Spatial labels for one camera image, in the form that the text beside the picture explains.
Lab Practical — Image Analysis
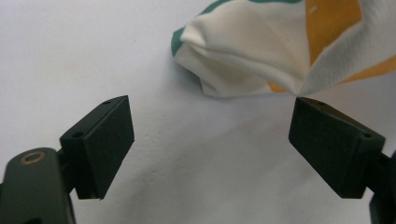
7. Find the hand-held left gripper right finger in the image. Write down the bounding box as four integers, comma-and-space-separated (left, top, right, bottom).
288, 96, 387, 200

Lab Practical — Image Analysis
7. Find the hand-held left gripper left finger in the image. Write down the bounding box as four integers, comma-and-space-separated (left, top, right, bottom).
59, 94, 135, 201

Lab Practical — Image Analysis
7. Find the white cloth with orange green print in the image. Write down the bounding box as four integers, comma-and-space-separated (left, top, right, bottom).
170, 0, 396, 98

